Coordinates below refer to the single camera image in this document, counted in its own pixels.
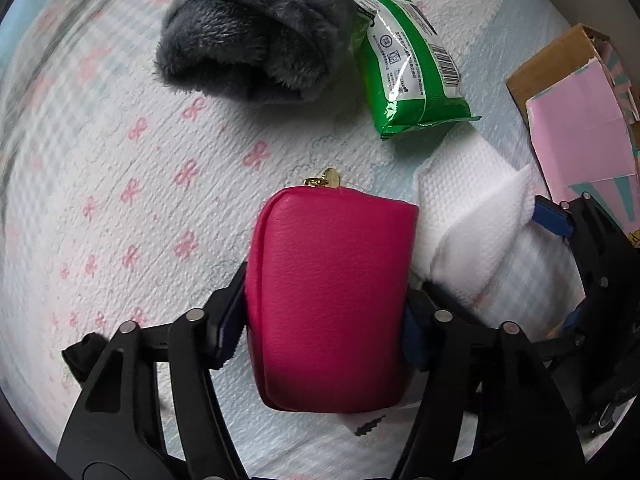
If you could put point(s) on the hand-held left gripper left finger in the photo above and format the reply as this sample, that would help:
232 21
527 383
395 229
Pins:
229 321

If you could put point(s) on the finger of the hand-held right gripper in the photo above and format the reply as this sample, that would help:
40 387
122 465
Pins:
571 321
552 216

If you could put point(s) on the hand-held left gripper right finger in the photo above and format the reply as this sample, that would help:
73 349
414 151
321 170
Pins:
416 336

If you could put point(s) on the white textured towel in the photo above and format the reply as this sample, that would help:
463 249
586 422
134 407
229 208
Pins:
465 220

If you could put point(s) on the pink leather zip pouch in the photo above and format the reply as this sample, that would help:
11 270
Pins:
330 300

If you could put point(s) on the white cloth with black print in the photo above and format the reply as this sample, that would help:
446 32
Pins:
372 422

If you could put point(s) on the cardboard box with pink print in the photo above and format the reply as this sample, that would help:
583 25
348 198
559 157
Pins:
580 120

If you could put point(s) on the small dark cloth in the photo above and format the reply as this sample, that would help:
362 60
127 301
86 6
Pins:
84 357

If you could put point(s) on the green wet wipes packet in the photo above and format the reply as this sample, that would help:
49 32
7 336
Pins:
407 60

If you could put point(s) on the grey fluffy plush cloth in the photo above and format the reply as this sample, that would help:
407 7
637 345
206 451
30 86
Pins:
255 35

